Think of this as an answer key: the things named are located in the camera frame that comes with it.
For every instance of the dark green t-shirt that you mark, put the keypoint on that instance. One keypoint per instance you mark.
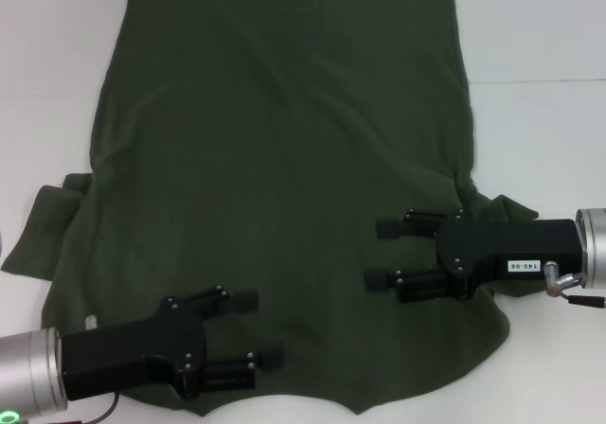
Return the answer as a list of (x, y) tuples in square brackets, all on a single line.
[(284, 135)]

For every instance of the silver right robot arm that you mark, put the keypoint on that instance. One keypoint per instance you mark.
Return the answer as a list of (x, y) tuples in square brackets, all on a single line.
[(594, 249)]

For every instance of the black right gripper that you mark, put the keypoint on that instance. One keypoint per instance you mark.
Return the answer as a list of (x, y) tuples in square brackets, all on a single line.
[(516, 244)]

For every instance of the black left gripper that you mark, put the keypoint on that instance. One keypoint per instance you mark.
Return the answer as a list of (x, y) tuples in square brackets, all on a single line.
[(123, 353)]

